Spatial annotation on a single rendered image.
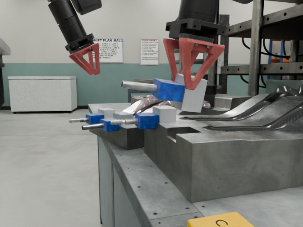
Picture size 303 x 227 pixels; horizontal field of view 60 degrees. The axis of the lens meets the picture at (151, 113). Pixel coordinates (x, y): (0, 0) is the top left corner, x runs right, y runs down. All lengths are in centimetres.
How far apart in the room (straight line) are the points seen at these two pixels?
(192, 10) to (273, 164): 27
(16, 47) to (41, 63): 76
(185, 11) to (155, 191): 28
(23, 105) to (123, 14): 359
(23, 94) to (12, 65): 126
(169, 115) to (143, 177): 13
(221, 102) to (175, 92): 50
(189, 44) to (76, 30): 40
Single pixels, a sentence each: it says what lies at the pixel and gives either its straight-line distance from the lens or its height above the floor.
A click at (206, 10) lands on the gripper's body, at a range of 42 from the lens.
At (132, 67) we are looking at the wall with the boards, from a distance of 763.
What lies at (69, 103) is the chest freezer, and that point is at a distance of 699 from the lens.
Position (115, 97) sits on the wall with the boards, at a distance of 767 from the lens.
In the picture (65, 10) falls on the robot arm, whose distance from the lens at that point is 73.
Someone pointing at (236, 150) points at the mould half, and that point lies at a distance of 41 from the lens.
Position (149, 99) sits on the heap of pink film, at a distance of 86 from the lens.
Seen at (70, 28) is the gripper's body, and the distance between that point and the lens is 73.
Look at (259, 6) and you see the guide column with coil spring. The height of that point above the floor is 133.
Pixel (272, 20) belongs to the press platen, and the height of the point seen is 125.
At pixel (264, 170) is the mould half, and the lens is 46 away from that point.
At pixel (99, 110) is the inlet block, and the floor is 88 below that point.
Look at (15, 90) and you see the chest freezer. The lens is 736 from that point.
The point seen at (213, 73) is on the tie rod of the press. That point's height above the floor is 99.
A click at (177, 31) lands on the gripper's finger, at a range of 41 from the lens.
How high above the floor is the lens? 98
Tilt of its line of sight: 8 degrees down
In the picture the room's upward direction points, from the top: straight up
